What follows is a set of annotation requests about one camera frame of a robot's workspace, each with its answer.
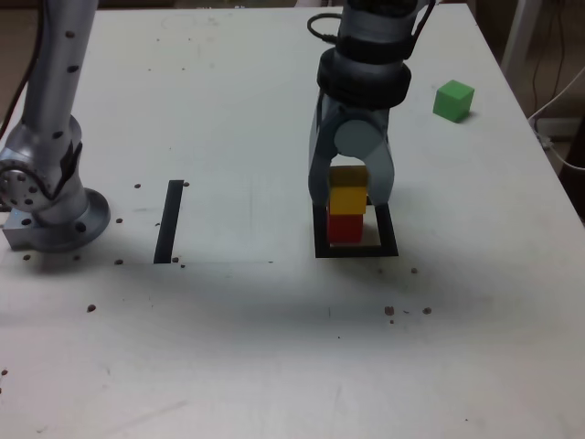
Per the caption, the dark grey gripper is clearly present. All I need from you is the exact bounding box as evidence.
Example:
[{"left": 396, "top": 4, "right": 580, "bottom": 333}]
[{"left": 306, "top": 93, "right": 399, "bottom": 211}]

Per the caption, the yellow cube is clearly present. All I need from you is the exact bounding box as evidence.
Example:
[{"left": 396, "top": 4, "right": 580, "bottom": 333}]
[{"left": 328, "top": 165, "right": 370, "bottom": 217}]

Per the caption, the red cube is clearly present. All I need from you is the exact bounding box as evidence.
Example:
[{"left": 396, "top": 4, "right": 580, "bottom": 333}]
[{"left": 325, "top": 210, "right": 366, "bottom": 245}]

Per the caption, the green cube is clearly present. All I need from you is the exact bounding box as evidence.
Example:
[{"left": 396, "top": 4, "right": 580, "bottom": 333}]
[{"left": 431, "top": 79, "right": 475, "bottom": 124}]

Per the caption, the black tape square outline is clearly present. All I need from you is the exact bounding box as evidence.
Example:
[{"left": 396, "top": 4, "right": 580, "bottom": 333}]
[{"left": 312, "top": 199, "right": 400, "bottom": 260}]

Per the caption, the black tape strip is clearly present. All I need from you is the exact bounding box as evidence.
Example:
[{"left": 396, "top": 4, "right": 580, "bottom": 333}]
[{"left": 153, "top": 178, "right": 186, "bottom": 265}]

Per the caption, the white power strip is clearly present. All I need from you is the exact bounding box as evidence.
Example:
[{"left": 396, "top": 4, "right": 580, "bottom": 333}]
[{"left": 529, "top": 117, "right": 585, "bottom": 139}]

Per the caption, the black camera cable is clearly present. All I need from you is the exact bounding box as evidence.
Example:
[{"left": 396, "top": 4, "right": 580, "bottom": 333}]
[{"left": 306, "top": 13, "right": 345, "bottom": 46}]

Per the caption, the thin black cable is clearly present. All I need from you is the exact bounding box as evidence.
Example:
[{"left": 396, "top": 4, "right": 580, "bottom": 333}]
[{"left": 529, "top": 0, "right": 570, "bottom": 118}]

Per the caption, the white cable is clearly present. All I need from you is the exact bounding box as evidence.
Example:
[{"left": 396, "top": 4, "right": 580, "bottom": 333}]
[{"left": 527, "top": 67, "right": 585, "bottom": 171}]

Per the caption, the white post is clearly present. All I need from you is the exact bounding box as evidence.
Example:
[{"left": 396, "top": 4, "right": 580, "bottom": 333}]
[{"left": 500, "top": 0, "right": 529, "bottom": 70}]

